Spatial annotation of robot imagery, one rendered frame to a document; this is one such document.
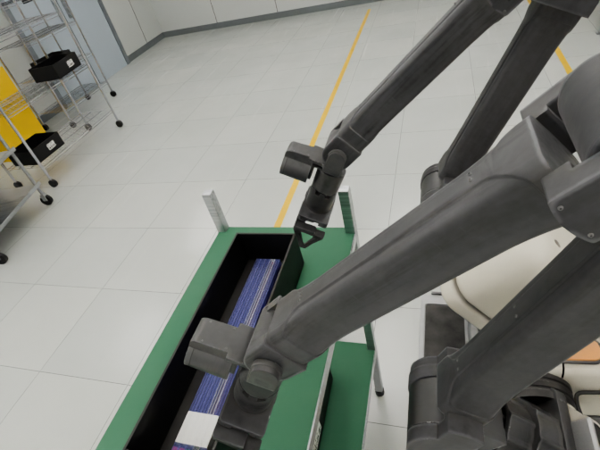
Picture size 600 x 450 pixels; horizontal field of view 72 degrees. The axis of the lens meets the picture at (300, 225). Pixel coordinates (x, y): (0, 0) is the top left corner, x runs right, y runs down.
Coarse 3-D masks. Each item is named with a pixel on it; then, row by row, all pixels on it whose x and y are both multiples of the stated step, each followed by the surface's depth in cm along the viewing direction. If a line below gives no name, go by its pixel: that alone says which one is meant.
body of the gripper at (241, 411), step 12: (240, 384) 54; (228, 396) 58; (240, 396) 55; (252, 396) 53; (228, 408) 57; (240, 408) 57; (252, 408) 56; (264, 408) 57; (228, 420) 56; (240, 420) 56; (252, 420) 57; (264, 420) 57; (252, 432) 56; (264, 432) 56
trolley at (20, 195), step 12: (0, 156) 340; (12, 156) 346; (24, 168) 355; (0, 192) 371; (12, 192) 365; (24, 192) 360; (0, 204) 352; (12, 204) 347; (48, 204) 378; (0, 216) 335; (12, 216) 333; (0, 228) 319
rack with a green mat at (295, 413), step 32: (224, 224) 132; (352, 224) 118; (320, 256) 115; (192, 288) 116; (160, 352) 102; (352, 352) 158; (288, 384) 88; (320, 384) 86; (352, 384) 149; (128, 416) 90; (288, 416) 82; (352, 416) 140; (96, 448) 86; (288, 448) 78; (320, 448) 134; (352, 448) 132
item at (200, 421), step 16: (256, 272) 109; (272, 272) 108; (256, 288) 105; (240, 304) 102; (256, 304) 101; (240, 320) 98; (256, 320) 97; (208, 384) 87; (224, 384) 86; (208, 400) 84; (224, 400) 83; (192, 416) 82; (208, 416) 81; (192, 432) 80; (208, 432) 79; (176, 448) 78; (192, 448) 77; (208, 448) 77
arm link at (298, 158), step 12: (300, 144) 82; (288, 156) 81; (300, 156) 81; (312, 156) 80; (336, 156) 75; (288, 168) 82; (300, 168) 82; (324, 168) 78; (336, 168) 77; (300, 180) 84
